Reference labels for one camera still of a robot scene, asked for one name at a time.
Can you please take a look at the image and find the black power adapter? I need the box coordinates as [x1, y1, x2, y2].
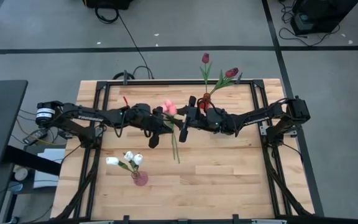
[22, 128, 48, 146]

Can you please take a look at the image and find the white flat box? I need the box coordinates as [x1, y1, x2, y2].
[32, 148, 67, 189]

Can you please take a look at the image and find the black box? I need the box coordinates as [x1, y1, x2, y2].
[82, 0, 134, 10]

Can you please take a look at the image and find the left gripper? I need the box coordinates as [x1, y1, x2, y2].
[129, 103, 173, 149]

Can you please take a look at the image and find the black coiled floor cable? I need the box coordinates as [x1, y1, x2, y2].
[94, 6, 155, 80]

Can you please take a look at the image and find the red glass vase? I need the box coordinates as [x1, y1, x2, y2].
[197, 92, 213, 111]

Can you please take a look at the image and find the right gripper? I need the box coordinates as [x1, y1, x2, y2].
[177, 95, 234, 143]

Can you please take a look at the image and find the purple ribbed glass vase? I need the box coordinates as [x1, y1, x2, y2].
[131, 170, 149, 187]

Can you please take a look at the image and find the black desk leg bar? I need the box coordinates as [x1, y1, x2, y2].
[3, 145, 62, 177]

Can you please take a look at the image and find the round white object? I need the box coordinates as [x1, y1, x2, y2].
[13, 167, 29, 182]

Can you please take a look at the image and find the black aluminium table frame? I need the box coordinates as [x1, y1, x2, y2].
[54, 79, 315, 224]

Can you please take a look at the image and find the black desk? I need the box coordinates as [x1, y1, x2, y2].
[0, 80, 29, 168]

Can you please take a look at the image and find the white artificial tulip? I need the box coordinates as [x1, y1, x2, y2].
[123, 151, 138, 172]
[105, 156, 136, 174]
[133, 153, 144, 172]

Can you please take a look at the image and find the black floor equipment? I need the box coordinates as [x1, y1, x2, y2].
[290, 0, 358, 35]

